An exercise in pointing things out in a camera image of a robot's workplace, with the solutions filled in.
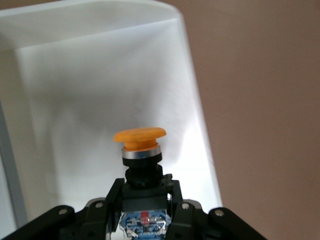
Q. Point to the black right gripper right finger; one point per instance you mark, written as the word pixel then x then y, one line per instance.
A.
pixel 190 222

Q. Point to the orange push button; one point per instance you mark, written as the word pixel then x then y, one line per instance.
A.
pixel 140 137

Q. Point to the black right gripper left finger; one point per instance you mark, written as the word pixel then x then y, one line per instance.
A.
pixel 95 220

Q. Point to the white plastic drawer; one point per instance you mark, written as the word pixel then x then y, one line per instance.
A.
pixel 100 87

